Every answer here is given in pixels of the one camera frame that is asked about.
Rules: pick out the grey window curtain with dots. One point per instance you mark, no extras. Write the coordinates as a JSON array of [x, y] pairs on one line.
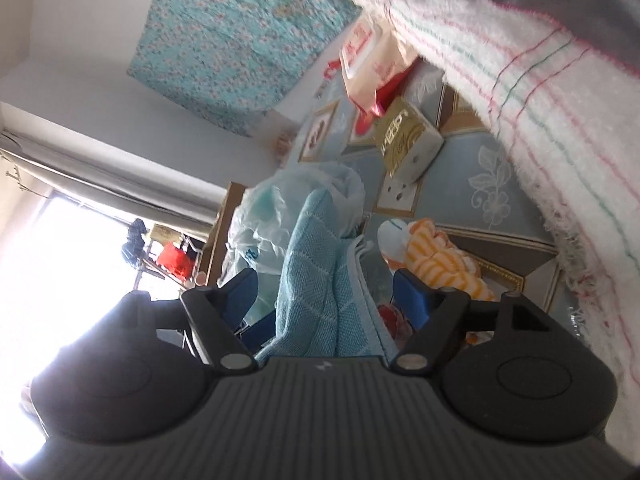
[[89, 183]]

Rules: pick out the floral teal wall cloth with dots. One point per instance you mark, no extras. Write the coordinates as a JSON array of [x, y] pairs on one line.
[[230, 61]]

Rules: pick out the translucent FamilyMart plastic bag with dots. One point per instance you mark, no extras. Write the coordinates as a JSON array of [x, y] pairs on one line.
[[262, 226]]

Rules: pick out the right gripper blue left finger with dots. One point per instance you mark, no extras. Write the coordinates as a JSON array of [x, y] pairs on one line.
[[214, 313]]

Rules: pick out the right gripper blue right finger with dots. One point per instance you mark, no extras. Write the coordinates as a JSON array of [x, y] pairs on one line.
[[436, 315]]

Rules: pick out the brown cardboard box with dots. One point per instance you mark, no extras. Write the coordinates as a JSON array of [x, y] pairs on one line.
[[215, 248]]

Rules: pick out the baby wipes pack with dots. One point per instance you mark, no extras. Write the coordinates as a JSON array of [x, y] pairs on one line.
[[375, 60]]

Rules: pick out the teal waffle towel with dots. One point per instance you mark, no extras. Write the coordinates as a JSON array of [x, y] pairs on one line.
[[324, 308]]

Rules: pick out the strawberry print tissue pack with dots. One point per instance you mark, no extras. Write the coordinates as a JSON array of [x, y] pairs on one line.
[[396, 323]]

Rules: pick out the orange white striped towel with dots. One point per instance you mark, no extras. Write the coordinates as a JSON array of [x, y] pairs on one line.
[[436, 260]]

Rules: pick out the wheelchair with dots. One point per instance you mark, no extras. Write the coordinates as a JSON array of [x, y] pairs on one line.
[[162, 254]]

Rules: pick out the white woven blanket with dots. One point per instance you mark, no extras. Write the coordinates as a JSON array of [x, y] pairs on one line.
[[568, 118]]

